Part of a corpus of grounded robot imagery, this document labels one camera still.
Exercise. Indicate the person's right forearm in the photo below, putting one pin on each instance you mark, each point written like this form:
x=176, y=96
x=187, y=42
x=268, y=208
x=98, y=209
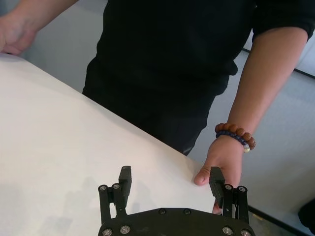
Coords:
x=44, y=9

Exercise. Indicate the person's right hand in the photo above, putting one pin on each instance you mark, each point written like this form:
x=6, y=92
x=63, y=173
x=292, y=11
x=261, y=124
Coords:
x=17, y=32

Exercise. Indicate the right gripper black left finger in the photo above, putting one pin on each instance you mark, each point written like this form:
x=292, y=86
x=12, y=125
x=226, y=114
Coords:
x=124, y=189

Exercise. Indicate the white rolling pedestal table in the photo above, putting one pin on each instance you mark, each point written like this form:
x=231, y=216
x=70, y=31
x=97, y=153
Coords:
x=61, y=135

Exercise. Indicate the person in black clothes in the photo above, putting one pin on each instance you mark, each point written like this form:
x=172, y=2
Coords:
x=172, y=32

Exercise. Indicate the person's left hand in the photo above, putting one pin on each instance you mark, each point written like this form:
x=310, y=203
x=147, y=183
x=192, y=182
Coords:
x=226, y=157

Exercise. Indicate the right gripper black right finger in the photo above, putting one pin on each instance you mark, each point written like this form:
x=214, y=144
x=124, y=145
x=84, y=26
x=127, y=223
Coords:
x=216, y=182

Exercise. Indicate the black rounded object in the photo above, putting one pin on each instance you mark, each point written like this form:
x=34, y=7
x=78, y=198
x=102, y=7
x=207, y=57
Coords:
x=308, y=214

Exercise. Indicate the person's left forearm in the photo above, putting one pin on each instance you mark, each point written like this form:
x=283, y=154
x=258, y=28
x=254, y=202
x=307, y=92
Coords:
x=265, y=81

